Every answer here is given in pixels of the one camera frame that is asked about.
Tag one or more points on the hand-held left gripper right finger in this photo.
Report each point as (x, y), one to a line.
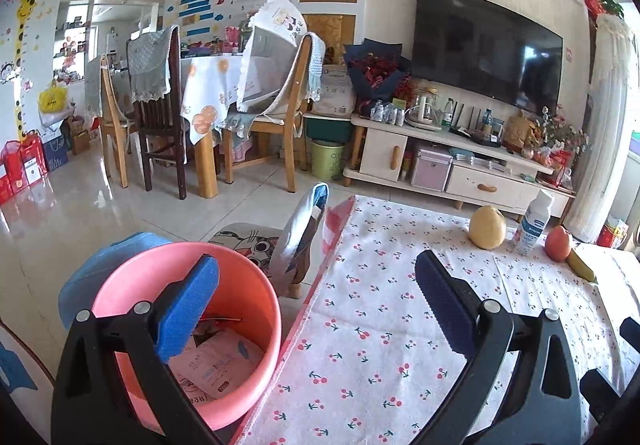
(445, 305)

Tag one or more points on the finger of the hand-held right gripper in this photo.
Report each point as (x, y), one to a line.
(602, 395)
(631, 330)

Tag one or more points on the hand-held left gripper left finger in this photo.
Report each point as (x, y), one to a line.
(185, 310)

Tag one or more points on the white wipes packet blue feather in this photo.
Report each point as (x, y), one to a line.
(220, 365)

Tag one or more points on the pink plastic bucket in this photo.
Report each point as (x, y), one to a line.
(250, 285)

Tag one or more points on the cherry print tablecloth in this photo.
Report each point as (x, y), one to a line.
(380, 285)

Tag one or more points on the yellow banana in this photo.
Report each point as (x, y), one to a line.
(581, 265)

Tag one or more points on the yellow pomelo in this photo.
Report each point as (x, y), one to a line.
(487, 229)

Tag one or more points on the blue plastic stool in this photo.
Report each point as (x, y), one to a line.
(95, 270)

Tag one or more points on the red apple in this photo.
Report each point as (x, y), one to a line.
(558, 243)

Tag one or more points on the white plastic bottle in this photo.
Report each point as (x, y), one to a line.
(532, 225)

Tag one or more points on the small chair blue backrest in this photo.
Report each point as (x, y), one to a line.
(295, 235)

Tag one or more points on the pink storage box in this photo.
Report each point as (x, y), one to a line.
(431, 170)

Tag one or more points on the white TV cabinet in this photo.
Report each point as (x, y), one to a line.
(382, 155)

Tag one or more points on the light green waste bin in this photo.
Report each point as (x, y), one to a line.
(327, 160)

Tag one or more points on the brown gift bag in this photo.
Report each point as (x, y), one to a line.
(521, 132)

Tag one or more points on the green label water bottle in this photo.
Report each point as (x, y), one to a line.
(450, 112)

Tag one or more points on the glass kettle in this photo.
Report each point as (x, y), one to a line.
(424, 112)

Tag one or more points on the light wooden chair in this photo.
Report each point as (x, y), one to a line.
(115, 125)

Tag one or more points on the pack of small bottles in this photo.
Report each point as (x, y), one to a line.
(387, 113)

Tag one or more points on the dried flower arrangement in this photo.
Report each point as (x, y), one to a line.
(562, 135)

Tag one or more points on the standing air conditioner lace cover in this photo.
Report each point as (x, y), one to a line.
(602, 125)

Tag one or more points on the dining table orange print cloth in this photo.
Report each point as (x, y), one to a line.
(210, 100)

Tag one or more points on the dark green box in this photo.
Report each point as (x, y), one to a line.
(327, 127)

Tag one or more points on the red gift bag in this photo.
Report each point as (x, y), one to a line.
(20, 170)

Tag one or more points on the dark wooden chair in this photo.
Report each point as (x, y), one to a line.
(155, 90)

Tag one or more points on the white printed bag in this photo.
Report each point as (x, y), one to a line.
(337, 92)

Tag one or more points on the wooden chair lace cover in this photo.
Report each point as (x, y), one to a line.
(290, 90)

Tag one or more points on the red bouquet dark blue wrap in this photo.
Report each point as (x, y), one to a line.
(375, 70)

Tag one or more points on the yellow bag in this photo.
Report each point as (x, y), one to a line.
(52, 97)

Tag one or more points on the black television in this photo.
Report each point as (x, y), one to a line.
(485, 45)

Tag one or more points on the giraffe height chart sticker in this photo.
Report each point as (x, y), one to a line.
(22, 55)

